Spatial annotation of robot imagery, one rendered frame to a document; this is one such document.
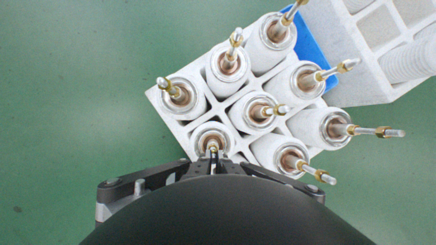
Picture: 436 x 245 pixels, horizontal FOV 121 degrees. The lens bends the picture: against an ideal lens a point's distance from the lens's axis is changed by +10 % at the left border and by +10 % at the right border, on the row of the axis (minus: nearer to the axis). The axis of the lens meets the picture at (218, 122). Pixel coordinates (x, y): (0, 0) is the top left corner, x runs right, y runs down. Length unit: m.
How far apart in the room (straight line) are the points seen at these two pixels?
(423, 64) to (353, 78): 0.11
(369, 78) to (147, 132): 0.75
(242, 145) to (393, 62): 0.45
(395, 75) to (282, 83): 0.35
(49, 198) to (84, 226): 0.17
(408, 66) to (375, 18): 0.18
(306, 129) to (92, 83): 0.73
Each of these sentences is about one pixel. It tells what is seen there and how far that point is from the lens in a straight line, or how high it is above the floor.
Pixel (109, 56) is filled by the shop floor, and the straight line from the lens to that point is 0.68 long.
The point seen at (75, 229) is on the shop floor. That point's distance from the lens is 0.84.
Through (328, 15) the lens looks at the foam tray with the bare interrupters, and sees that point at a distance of 0.56.
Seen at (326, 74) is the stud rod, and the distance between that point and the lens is 0.29.
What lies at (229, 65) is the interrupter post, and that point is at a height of 0.27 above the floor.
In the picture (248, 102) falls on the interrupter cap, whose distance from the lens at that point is 0.25.
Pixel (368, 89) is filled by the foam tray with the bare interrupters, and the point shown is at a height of 0.15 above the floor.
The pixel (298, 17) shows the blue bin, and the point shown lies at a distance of 0.58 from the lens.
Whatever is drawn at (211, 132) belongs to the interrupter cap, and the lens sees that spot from 0.24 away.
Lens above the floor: 0.49
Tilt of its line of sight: 87 degrees down
